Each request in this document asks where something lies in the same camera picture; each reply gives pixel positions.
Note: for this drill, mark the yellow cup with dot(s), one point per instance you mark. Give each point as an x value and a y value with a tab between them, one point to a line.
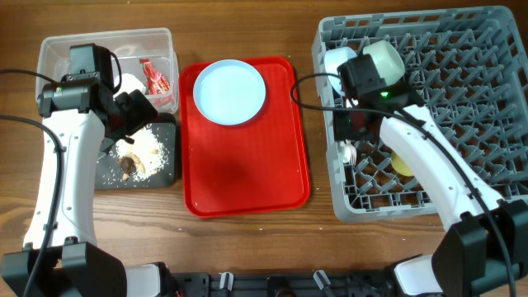
400	166

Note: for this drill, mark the light blue bowl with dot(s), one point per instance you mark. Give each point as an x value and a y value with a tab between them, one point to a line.
332	60

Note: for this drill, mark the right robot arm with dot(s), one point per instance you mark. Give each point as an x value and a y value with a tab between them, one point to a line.
485	242

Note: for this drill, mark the black tray bin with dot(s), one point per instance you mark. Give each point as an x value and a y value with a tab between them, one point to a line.
108	175

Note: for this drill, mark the green bowl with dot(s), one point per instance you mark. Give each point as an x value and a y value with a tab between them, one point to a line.
387	61

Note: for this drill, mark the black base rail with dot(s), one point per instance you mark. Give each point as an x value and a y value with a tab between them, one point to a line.
315	284

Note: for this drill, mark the red snack wrapper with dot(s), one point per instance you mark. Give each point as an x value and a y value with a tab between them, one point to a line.
157	83

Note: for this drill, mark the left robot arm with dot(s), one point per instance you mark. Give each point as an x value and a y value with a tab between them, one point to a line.
81	115

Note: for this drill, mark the pink plastic fork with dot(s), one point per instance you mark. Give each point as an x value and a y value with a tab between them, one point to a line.
351	152

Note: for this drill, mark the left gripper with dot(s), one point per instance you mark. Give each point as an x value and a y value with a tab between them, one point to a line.
140	110

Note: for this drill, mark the rice and food scraps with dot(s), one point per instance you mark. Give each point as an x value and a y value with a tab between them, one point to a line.
141	160

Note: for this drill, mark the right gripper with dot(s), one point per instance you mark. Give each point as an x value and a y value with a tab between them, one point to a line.
341	131

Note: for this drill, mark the crumpled white tissue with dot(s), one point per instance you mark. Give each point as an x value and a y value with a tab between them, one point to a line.
130	83

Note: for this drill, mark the clear plastic bin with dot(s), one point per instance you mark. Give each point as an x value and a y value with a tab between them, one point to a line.
129	46

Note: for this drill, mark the white plastic spoon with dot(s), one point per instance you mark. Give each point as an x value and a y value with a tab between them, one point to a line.
345	151

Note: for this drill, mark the grey dishwasher rack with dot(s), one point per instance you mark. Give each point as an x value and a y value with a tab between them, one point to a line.
470	67

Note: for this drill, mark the light blue plate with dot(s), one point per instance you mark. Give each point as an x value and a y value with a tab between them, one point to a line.
229	92

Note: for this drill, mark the red plastic tray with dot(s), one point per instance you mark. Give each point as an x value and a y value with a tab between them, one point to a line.
258	166

